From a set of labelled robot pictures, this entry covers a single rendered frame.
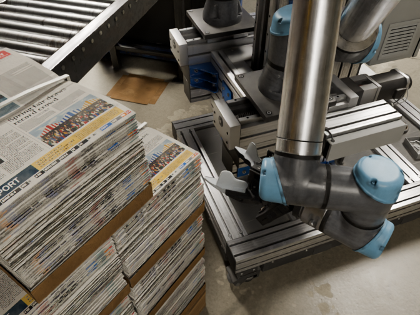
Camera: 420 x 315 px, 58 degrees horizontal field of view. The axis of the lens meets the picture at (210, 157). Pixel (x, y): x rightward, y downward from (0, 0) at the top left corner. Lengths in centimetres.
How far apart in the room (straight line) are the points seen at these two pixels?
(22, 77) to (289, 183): 53
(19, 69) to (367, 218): 68
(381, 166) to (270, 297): 107
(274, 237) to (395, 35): 81
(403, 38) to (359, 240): 90
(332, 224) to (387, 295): 106
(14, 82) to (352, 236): 67
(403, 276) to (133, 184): 135
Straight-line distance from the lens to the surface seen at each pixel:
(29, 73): 81
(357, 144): 119
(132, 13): 181
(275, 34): 102
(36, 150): 62
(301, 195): 62
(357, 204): 64
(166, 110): 240
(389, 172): 64
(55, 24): 166
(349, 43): 99
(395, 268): 183
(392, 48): 145
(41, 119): 68
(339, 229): 72
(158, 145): 92
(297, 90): 60
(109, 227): 74
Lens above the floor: 145
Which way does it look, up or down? 45 degrees down
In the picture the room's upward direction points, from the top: straight up
